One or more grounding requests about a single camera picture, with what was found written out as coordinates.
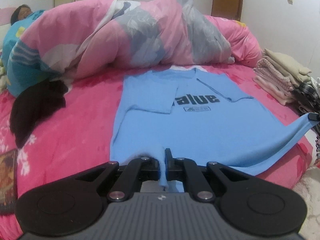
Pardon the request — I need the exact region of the black garment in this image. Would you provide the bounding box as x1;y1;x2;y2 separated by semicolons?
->
10;80;69;148

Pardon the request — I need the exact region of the dark picture book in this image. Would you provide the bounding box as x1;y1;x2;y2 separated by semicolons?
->
0;149;19;215

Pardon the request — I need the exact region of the beige folded cloth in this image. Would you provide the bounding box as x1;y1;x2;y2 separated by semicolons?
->
262;49;313;85

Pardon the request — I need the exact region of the pink white headboard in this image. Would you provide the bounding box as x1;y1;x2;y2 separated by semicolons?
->
0;7;15;48

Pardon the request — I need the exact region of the white fluffy bed pad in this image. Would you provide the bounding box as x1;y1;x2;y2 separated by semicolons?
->
291;177;320;232

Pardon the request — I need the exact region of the pink floral bed sheet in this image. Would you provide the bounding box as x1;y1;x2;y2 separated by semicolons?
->
0;62;320;230

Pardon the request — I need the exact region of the pink striped folded cloth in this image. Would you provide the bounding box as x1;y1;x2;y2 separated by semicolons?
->
254;58;294;93

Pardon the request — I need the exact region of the light pink folded cloth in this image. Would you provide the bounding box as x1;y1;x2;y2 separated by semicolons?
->
252;76;295;107

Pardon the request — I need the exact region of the pink grey floral quilt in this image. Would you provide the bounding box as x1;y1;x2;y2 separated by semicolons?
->
2;0;263;98

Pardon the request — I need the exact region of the blue printed t-shirt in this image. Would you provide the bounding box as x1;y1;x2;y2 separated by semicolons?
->
110;66;314;202

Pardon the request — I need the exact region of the black white plaid cloth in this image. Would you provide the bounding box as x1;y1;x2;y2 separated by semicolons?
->
291;81;320;115

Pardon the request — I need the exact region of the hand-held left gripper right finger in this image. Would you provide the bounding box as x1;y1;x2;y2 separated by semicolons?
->
164;148;250;203

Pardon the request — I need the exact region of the floral pillow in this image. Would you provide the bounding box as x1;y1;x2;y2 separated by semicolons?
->
0;62;8;93

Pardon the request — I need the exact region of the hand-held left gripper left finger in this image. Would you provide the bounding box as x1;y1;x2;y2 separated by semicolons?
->
75;156;160;203

